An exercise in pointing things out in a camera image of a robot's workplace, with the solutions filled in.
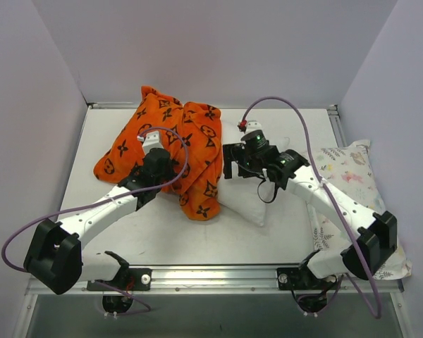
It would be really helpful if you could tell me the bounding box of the orange black-patterned pillowcase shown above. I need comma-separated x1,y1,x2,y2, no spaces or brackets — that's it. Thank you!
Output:
93,86,223,221

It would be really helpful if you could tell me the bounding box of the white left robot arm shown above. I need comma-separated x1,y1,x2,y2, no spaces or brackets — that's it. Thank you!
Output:
23,148,175,295

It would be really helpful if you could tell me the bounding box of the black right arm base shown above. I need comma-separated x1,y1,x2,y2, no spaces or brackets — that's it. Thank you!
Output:
276,265,338,292

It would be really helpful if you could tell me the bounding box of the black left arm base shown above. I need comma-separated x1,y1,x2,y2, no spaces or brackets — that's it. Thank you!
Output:
100,268,152,292

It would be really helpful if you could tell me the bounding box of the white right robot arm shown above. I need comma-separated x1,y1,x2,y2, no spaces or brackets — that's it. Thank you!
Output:
223,130,397,288

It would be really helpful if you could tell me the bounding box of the white floral pillow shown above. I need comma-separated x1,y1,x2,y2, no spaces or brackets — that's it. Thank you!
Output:
307,139,412,280

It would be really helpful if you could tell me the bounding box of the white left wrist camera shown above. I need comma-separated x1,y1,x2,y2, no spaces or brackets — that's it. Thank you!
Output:
137,130,164,155

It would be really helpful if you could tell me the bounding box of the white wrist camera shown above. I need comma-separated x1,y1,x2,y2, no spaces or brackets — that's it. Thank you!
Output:
137,130,164,155
237,120,262,134

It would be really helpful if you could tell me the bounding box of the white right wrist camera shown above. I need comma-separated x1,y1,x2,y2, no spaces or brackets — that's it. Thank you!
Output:
237,120,262,134

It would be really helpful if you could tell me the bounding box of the aluminium back rail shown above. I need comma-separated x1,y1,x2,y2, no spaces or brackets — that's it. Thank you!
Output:
87,100,339,111

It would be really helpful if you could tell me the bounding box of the aluminium rail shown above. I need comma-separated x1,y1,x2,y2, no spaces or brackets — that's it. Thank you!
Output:
87,100,339,111
25,264,405,295

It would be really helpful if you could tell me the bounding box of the aluminium front rail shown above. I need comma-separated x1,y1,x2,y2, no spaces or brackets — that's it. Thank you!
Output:
25,264,405,295

